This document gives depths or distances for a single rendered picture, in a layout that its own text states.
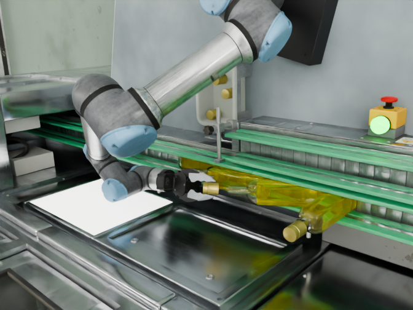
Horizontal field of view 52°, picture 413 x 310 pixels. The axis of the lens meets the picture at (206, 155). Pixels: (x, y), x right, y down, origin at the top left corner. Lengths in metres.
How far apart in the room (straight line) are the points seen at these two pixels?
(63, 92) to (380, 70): 1.25
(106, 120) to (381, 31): 0.73
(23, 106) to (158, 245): 0.90
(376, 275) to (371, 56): 0.56
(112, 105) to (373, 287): 0.74
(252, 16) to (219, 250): 0.59
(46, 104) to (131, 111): 0.94
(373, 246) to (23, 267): 0.93
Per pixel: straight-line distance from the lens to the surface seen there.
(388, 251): 1.19
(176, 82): 0.99
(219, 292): 0.99
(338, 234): 1.24
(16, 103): 1.82
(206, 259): 1.11
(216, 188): 1.19
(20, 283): 1.22
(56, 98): 1.89
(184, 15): 1.62
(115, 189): 1.32
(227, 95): 1.42
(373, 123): 1.13
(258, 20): 1.05
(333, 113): 1.29
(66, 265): 1.21
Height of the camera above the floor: 1.89
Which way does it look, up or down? 45 degrees down
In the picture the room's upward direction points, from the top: 109 degrees counter-clockwise
